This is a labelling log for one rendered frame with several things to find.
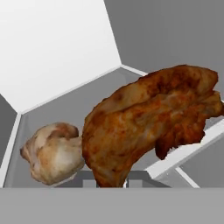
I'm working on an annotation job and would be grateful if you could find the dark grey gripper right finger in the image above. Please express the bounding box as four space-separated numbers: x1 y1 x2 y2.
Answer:
125 170 172 188

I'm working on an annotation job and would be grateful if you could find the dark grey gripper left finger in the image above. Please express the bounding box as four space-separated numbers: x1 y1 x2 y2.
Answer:
59 170 99 188

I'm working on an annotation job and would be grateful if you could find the brown roasted chicken drumstick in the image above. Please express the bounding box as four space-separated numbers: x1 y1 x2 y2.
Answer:
19 64 224 188

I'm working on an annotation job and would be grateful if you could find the white-rimmed grey fridge shelf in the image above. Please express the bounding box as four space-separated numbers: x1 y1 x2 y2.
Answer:
0 64 224 188

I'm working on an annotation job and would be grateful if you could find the white and grey fridge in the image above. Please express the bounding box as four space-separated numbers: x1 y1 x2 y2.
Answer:
0 0 224 188

